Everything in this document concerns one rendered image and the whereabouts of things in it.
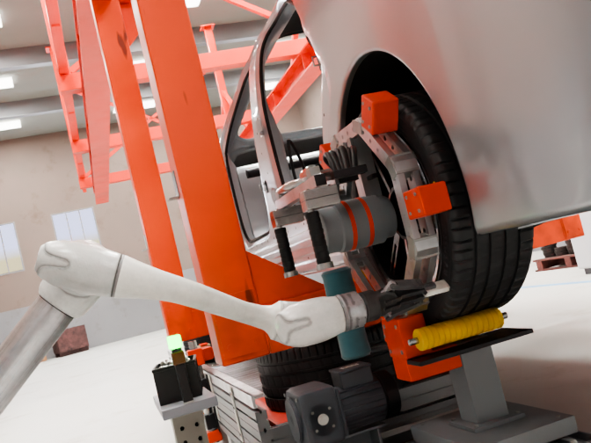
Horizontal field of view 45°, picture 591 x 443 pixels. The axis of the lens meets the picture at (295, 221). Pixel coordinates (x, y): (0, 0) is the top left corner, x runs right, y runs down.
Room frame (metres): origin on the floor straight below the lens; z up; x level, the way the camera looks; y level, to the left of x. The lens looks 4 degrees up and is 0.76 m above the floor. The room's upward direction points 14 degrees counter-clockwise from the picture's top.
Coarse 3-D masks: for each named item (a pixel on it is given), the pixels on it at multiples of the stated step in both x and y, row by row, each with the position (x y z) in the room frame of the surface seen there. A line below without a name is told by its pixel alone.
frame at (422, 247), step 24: (360, 120) 1.87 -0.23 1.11; (336, 144) 2.06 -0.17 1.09; (384, 144) 1.79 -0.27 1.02; (408, 168) 1.74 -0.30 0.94; (408, 216) 1.73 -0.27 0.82; (408, 240) 1.76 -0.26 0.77; (432, 240) 1.75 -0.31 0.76; (360, 264) 2.21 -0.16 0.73; (408, 264) 1.80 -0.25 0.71; (432, 264) 1.79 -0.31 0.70; (360, 288) 2.17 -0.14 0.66; (408, 312) 1.88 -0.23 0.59
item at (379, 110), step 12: (372, 96) 1.81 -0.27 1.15; (384, 96) 1.80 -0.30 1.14; (372, 108) 1.78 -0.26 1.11; (384, 108) 1.79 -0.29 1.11; (396, 108) 1.80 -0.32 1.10; (372, 120) 1.79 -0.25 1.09; (384, 120) 1.81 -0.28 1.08; (396, 120) 1.82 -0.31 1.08; (372, 132) 1.81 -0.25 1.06; (384, 132) 1.82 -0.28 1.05
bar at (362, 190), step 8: (360, 136) 1.98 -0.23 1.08; (360, 144) 1.98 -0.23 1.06; (360, 152) 1.97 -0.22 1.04; (368, 152) 1.98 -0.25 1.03; (360, 160) 1.97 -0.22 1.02; (368, 160) 1.98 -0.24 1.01; (368, 168) 1.98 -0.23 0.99; (360, 176) 1.97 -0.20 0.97; (360, 184) 1.99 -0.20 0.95; (368, 184) 1.97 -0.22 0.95; (376, 184) 1.98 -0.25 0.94; (360, 192) 2.00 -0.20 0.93; (368, 192) 1.97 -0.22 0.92; (376, 192) 1.98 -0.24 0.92
